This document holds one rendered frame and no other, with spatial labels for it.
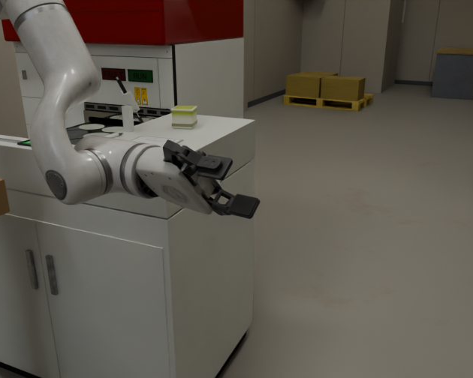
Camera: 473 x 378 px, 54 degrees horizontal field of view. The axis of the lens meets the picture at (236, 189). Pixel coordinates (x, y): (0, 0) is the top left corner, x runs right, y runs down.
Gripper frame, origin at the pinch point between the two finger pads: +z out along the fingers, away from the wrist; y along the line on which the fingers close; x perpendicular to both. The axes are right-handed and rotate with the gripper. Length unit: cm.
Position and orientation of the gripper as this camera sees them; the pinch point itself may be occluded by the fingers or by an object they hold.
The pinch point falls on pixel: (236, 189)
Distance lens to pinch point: 62.4
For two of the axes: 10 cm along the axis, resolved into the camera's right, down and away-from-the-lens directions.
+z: 8.0, 1.6, -5.8
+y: -4.1, -5.6, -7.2
